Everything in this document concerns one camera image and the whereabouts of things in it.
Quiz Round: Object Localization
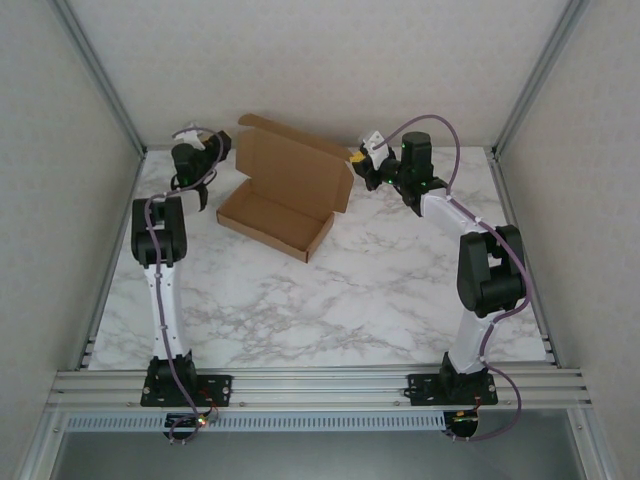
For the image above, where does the brown cardboard box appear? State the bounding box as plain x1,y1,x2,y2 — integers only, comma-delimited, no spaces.
215,113,357,264

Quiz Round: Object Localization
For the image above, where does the aluminium frame upright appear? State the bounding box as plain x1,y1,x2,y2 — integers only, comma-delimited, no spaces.
492,0,591,156
47,0,147,156

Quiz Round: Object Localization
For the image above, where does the aluminium side rail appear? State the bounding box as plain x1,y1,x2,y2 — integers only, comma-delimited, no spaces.
487,149,560,367
77,149,147,371

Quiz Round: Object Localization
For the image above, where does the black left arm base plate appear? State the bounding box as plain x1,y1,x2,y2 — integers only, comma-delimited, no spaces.
141,373,235,409

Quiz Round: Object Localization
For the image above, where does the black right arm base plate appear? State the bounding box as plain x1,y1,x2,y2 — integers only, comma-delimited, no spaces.
407,372,499,407

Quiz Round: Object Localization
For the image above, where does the aluminium mounting rail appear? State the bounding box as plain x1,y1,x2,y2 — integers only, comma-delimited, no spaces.
47,367,594,414

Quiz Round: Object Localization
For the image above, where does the white slotted cable duct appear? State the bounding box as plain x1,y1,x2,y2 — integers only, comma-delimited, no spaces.
64,412,449,432

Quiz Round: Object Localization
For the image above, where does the aluminium lower frame post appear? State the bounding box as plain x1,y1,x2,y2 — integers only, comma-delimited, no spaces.
569,409,624,480
18,410,69,480

